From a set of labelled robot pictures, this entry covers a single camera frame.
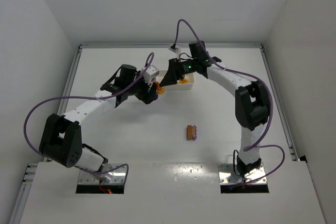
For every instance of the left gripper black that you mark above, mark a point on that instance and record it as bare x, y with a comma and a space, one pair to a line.
146, 94

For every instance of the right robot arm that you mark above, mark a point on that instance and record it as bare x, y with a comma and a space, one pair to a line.
253, 104

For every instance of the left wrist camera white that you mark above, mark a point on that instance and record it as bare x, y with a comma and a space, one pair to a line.
149, 75

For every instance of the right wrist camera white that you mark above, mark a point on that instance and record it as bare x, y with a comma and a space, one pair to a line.
175, 49

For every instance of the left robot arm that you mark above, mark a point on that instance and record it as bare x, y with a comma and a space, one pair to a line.
62, 136

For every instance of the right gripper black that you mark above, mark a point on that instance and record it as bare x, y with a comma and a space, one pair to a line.
177, 67

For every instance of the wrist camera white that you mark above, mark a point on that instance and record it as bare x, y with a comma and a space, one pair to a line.
175, 49
149, 75

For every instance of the brown lego brick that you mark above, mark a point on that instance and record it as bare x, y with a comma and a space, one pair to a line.
189, 132

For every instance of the metal base plate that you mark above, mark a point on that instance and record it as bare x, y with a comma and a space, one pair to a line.
113, 175
228, 177

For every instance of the purple crown lego brick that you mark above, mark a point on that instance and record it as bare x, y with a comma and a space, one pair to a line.
193, 132

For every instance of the back aluminium frame rail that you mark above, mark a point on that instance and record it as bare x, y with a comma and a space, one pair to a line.
167, 45

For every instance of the yellow oval orange-pattern lego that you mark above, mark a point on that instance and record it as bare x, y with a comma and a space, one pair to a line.
159, 89

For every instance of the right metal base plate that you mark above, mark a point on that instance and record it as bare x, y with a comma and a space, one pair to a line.
228, 177

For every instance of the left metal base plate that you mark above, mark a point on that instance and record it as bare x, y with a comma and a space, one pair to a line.
113, 175

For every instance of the white three-compartment tray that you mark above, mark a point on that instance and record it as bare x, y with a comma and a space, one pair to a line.
186, 85

